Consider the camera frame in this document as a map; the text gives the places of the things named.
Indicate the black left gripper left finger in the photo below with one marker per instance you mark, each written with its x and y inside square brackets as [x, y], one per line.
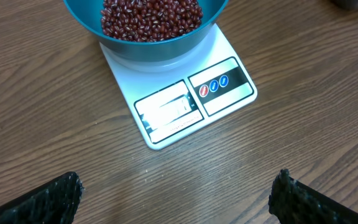
[53, 202]

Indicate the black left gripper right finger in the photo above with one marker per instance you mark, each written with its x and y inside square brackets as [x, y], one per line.
[293, 202]

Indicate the white digital kitchen scale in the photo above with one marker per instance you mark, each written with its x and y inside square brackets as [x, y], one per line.
[172, 99]

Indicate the teal blue bowl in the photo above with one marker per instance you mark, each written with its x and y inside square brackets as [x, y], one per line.
[87, 13]

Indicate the red beans in bowl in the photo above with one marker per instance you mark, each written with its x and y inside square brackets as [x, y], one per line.
[150, 20]

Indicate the clear plastic container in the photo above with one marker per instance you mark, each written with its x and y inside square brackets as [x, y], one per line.
[346, 4]

